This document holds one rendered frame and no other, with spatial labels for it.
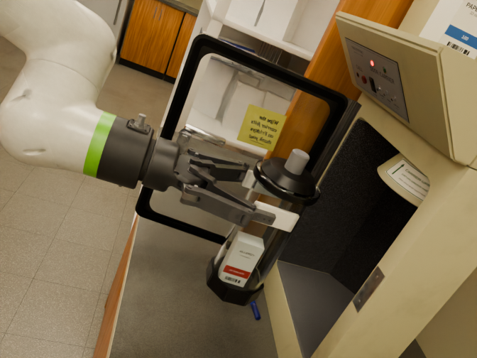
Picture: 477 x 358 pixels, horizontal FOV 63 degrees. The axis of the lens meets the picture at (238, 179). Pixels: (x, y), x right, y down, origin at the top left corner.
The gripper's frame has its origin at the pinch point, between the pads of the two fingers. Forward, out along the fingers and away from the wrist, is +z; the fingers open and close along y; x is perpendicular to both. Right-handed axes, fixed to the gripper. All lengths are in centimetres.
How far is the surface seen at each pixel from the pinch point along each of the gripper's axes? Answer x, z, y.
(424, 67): -26.2, 3.3, -11.1
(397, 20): -31.5, 14.5, 23.0
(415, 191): -11.0, 16.7, -5.0
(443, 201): -14.0, 13.4, -14.0
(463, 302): 14, 56, 9
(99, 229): 123, -30, 139
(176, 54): 83, -17, 486
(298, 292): 20.7, 16.2, 5.6
